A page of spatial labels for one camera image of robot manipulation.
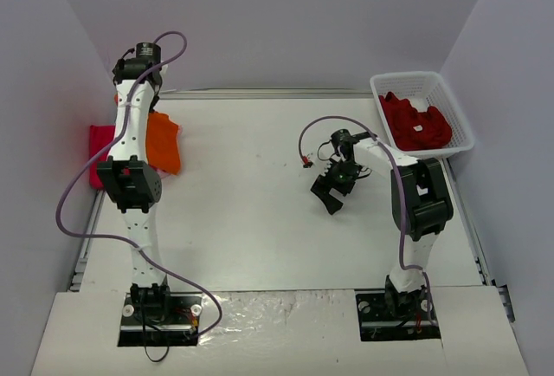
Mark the orange t shirt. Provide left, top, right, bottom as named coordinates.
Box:
left=108, top=98, right=182, bottom=175

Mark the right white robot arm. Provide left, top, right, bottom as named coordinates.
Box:
left=311, top=129, right=454, bottom=319

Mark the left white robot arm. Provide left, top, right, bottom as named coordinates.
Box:
left=96, top=42, right=175, bottom=324

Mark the dark red t shirt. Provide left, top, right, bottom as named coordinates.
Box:
left=379, top=92, right=453, bottom=151

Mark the pink folded t shirt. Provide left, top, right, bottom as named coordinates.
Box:
left=157, top=125, right=183, bottom=178

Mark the magenta folded t shirt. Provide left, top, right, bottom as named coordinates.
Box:
left=88, top=123, right=117, bottom=190

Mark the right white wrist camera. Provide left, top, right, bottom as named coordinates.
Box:
left=300, top=151, right=341, bottom=174

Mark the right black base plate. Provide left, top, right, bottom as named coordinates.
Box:
left=355, top=289, right=441, bottom=342

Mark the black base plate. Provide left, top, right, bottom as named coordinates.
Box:
left=118, top=294, right=202, bottom=347
left=355, top=289, right=441, bottom=342

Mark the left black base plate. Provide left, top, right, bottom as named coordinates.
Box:
left=118, top=294, right=202, bottom=347

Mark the black cable loop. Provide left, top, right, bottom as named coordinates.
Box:
left=145, top=334, right=172, bottom=364

